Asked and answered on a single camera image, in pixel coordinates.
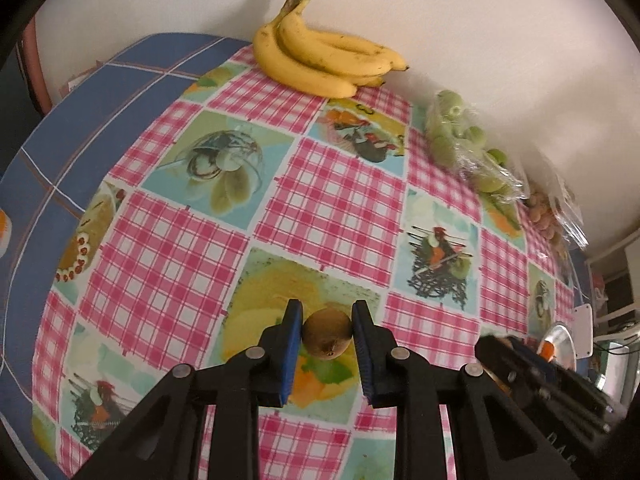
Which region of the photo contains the pile of brown longans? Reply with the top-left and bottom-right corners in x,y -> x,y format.
527,185 -> 568,256

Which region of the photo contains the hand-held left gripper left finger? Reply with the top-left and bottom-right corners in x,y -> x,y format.
75,298 -> 305,480

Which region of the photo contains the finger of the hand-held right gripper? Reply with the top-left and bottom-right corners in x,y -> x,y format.
509,341 -> 627,424
474,334 -> 613,467

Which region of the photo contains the round metal plate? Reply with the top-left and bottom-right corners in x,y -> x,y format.
535,322 -> 576,376

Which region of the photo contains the white rectangular device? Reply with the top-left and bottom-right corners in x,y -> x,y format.
572,304 -> 595,361

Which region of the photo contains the bag of green apples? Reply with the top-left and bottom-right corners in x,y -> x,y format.
424,89 -> 531,206

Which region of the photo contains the bunch of yellow bananas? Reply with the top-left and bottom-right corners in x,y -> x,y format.
252,0 -> 410,99

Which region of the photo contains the clear plastic clamshell box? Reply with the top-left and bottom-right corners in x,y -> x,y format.
525,160 -> 591,256

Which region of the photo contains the pink board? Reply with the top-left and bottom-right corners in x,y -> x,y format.
15,12 -> 55,116

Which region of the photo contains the pile of small green fruits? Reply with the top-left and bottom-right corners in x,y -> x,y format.
426,90 -> 521,196

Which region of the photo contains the white chair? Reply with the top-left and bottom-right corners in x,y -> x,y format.
585,230 -> 640,346

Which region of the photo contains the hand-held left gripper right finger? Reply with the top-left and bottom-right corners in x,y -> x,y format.
351,300 -> 581,480

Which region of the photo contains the brown kiwi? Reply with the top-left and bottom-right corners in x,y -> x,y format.
302,310 -> 353,360

